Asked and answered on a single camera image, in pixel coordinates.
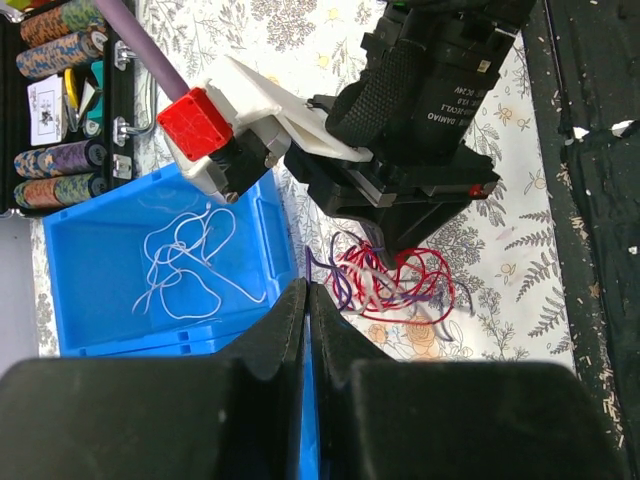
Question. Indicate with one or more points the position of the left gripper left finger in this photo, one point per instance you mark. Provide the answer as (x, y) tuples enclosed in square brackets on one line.
[(235, 414)]

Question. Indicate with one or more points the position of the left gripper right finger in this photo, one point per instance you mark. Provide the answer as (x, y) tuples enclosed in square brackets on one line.
[(379, 418)]

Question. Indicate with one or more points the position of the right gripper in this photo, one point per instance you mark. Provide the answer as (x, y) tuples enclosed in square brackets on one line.
[(398, 203)]

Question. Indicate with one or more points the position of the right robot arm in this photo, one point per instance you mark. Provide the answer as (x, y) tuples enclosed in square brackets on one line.
[(430, 65)]

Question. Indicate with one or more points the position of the blue three-compartment bin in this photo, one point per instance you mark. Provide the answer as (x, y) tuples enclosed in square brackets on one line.
[(156, 269)]

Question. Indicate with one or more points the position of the black poker chip case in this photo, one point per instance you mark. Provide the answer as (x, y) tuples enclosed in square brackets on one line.
[(68, 120)]

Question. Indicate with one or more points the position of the colourful block toy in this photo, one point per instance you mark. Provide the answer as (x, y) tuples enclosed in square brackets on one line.
[(27, 5)]

